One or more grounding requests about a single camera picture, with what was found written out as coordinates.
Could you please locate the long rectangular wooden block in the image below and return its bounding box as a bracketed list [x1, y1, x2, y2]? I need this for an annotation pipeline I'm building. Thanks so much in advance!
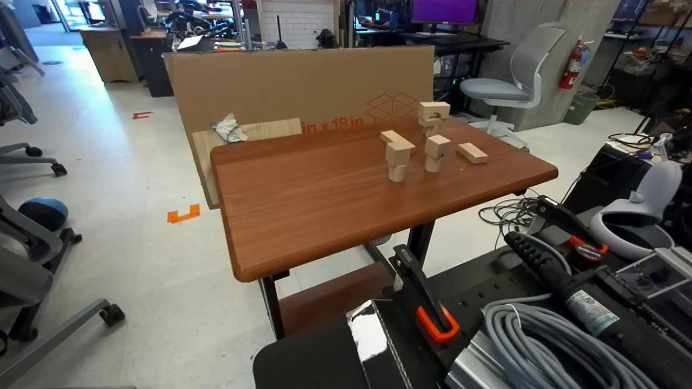
[380, 129, 415, 151]

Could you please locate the wooden arch block stack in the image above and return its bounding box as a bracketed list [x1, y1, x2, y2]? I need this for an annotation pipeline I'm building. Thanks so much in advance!
[418, 102, 449, 134]

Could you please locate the flat wooden block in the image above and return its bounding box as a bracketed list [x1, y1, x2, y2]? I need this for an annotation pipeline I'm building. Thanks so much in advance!
[458, 143, 489, 164]

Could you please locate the left wooden cube stack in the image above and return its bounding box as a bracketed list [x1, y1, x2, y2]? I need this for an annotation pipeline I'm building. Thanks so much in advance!
[384, 143, 414, 181]

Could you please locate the wooden cube stack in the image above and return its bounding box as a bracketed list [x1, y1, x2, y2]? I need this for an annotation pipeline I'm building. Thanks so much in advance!
[384, 143, 414, 181]
[423, 134, 449, 172]

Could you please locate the brown wooden table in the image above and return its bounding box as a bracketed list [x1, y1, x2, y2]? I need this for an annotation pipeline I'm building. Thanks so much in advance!
[209, 121, 557, 338]

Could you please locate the right wooden cube stack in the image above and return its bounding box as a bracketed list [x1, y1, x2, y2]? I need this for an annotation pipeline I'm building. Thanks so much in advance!
[423, 134, 449, 172]

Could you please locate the large cardboard sheet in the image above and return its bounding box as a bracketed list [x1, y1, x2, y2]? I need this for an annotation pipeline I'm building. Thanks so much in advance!
[164, 46, 434, 208]

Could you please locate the crumpled white paper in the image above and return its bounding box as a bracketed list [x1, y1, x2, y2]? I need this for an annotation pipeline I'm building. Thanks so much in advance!
[211, 114, 247, 143]

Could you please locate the black orange clamp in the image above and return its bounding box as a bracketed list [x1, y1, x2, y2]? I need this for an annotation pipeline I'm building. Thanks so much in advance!
[391, 245, 460, 346]

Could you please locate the white office chair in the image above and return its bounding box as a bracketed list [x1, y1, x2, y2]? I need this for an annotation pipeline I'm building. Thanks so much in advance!
[460, 21, 566, 151]

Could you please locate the red fire extinguisher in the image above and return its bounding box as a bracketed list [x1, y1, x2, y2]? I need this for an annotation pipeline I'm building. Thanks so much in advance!
[557, 40, 583, 90]

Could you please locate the grey chair base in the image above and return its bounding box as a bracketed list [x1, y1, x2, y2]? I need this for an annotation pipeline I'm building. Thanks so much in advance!
[0, 200, 126, 389]

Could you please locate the grey coiled cable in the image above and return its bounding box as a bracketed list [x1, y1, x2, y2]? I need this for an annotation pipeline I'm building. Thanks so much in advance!
[481, 298, 659, 389]

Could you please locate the black handle tool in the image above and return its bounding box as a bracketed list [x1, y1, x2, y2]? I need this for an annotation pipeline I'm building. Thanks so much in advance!
[504, 231, 620, 336]

